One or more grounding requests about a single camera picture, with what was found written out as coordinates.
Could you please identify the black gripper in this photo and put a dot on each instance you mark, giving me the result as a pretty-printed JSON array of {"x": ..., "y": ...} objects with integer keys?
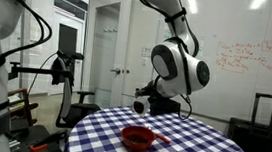
[{"x": 151, "y": 89}]

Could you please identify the dark coffee beans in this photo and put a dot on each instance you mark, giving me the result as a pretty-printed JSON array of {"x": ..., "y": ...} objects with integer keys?
[
  {"x": 137, "y": 139},
  {"x": 138, "y": 107}
]

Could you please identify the white cup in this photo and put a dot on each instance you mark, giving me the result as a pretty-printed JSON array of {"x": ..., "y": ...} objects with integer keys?
[{"x": 141, "y": 107}]

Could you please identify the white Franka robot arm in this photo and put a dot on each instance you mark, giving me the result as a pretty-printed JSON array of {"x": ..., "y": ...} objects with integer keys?
[{"x": 176, "y": 70}]

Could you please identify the red plastic bowl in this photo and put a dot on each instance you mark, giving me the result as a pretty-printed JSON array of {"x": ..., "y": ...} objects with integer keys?
[{"x": 132, "y": 147}]

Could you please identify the black office chair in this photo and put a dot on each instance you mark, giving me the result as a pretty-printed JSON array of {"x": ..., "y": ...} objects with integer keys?
[{"x": 82, "y": 109}]

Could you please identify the blue white checkered tablecloth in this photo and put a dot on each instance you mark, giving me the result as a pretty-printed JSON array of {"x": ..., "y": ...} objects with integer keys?
[{"x": 196, "y": 145}]

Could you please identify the white door dark window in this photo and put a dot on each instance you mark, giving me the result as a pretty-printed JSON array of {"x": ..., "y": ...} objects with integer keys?
[{"x": 79, "y": 40}]

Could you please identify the brown wooden chair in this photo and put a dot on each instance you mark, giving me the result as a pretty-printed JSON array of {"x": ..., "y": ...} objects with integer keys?
[{"x": 24, "y": 92}]

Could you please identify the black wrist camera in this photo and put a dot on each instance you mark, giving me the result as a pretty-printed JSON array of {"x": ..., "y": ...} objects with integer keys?
[{"x": 164, "y": 108}]

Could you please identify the white wall notice sign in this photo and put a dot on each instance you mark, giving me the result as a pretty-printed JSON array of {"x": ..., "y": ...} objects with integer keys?
[{"x": 146, "y": 52}]

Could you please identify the wall whiteboard with writing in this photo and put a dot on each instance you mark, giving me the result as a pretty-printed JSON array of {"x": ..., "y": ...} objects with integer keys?
[{"x": 234, "y": 95}]

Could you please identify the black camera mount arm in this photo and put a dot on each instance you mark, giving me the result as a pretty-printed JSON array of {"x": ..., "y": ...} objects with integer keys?
[{"x": 36, "y": 71}]

